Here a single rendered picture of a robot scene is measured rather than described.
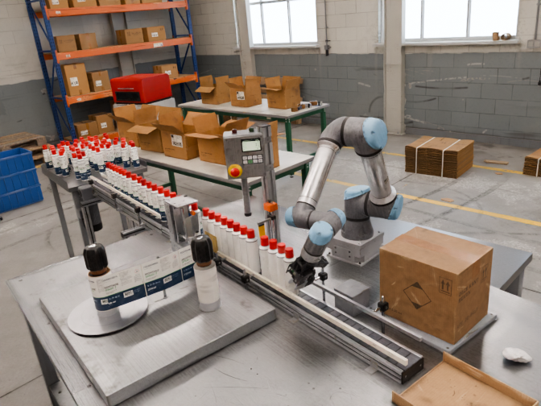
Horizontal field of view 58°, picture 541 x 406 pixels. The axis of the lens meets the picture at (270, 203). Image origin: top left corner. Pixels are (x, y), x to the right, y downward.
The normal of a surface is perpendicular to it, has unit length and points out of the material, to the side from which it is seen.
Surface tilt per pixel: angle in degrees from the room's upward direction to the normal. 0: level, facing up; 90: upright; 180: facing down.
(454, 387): 0
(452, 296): 90
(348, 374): 0
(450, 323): 90
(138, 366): 0
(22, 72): 90
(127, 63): 90
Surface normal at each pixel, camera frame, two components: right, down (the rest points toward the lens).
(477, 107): -0.69, 0.32
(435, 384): -0.08, -0.93
